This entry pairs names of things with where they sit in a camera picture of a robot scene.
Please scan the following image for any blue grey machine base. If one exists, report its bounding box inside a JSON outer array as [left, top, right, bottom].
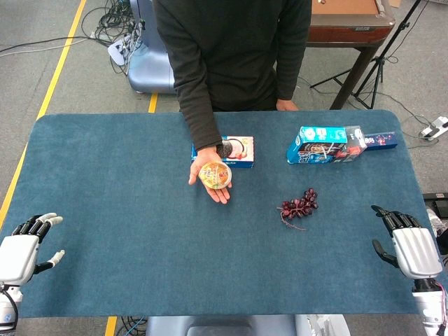
[[127, 0, 176, 95]]

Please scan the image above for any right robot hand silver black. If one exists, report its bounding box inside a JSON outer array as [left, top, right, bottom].
[[370, 204, 444, 280]]

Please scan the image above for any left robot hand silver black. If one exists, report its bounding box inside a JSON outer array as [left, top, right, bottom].
[[0, 212, 66, 285]]

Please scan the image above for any blue table cloth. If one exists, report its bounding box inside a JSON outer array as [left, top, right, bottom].
[[0, 109, 438, 319]]

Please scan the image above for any black tripod stand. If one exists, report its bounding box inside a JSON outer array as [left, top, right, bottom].
[[309, 0, 424, 111]]

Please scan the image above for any person's left hand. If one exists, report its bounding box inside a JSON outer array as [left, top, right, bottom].
[[276, 98, 300, 112]]

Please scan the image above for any black red snack box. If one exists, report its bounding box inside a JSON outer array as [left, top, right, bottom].
[[331, 125, 368, 164]]

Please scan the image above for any white grey power strip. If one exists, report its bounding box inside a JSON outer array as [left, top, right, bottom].
[[419, 115, 448, 139]]

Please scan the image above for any blue chocolate cookie box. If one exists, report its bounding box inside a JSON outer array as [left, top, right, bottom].
[[286, 125, 349, 165]]

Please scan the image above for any tangle of black floor cables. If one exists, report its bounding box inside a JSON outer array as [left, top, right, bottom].
[[81, 0, 146, 76]]

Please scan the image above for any person's right forearm black sleeve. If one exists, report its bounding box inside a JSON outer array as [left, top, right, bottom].
[[173, 69, 225, 153]]

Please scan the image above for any dark blue flat box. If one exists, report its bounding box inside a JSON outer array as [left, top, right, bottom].
[[363, 131, 398, 152]]

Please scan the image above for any orange jelly cup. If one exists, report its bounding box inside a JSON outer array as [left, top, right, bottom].
[[197, 160, 233, 190]]

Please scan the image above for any white power strip with plugs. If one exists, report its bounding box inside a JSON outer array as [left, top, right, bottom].
[[107, 37, 132, 67]]

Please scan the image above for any person's open right hand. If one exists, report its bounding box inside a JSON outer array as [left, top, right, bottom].
[[188, 146, 233, 205]]

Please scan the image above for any blue oreo cookie box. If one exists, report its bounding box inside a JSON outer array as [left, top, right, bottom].
[[190, 135, 256, 169]]

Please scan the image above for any person's left forearm black sleeve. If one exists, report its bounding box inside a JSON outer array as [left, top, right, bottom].
[[275, 31, 313, 102]]

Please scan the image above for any black floor device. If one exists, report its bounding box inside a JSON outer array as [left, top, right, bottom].
[[422, 191, 448, 211]]

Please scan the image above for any person's torso black sweater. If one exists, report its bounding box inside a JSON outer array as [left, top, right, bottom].
[[153, 0, 313, 112]]

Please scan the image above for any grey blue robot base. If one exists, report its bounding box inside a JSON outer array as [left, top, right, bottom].
[[144, 314, 351, 336]]

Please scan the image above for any bunch of purple grapes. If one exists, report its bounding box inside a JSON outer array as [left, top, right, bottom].
[[276, 188, 320, 232]]

